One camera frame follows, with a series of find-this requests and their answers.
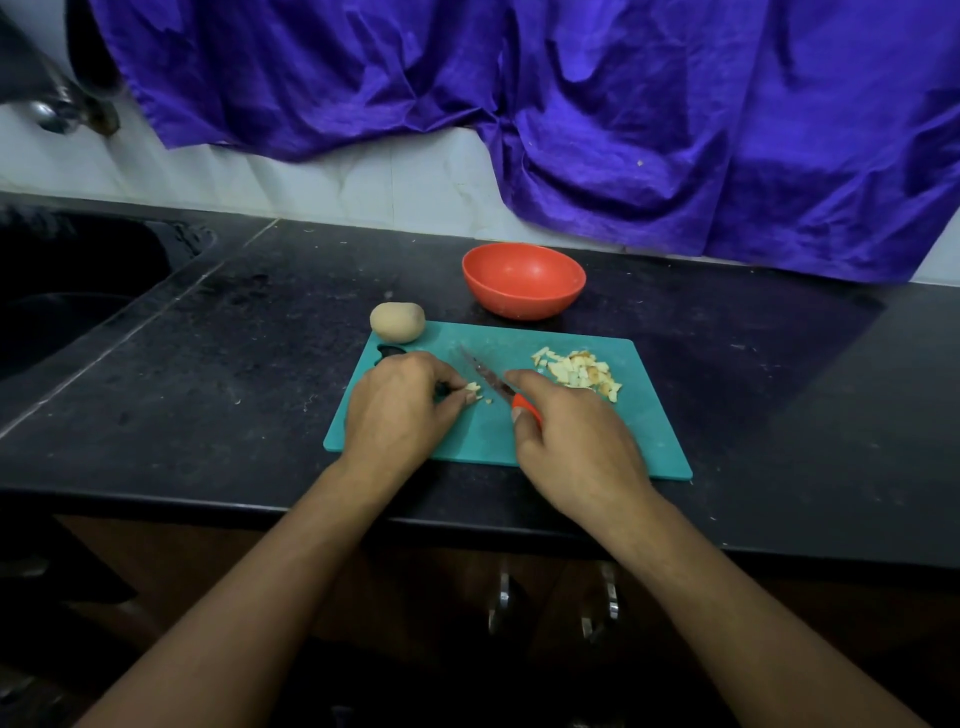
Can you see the person's left hand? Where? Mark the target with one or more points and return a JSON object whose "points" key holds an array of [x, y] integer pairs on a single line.
{"points": [[398, 417]]}

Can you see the person's right hand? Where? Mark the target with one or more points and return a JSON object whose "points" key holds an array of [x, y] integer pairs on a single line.
{"points": [[582, 450]]}

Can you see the teal plastic cutting board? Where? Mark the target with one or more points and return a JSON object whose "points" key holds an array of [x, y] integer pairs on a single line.
{"points": [[653, 435]]}

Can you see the pile of diced apple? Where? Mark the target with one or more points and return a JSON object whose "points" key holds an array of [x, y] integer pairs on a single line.
{"points": [[578, 372]]}

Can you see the whole brown potato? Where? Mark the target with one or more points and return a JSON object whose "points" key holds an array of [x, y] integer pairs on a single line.
{"points": [[398, 321]]}

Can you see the orange bowl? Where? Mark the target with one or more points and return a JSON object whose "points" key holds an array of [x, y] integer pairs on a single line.
{"points": [[524, 281]]}

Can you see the person's left forearm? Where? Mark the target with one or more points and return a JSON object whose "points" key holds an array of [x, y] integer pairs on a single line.
{"points": [[225, 630]]}

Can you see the person's right forearm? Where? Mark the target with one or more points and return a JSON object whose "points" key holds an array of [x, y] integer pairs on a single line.
{"points": [[765, 630]]}

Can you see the dark kitchen sink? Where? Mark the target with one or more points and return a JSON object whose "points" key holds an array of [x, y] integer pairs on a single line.
{"points": [[68, 293]]}

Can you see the purple cloth curtain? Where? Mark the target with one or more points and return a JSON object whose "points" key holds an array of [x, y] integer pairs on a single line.
{"points": [[705, 105]]}

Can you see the metal faucet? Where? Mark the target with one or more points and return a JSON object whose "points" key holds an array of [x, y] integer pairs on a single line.
{"points": [[63, 108]]}

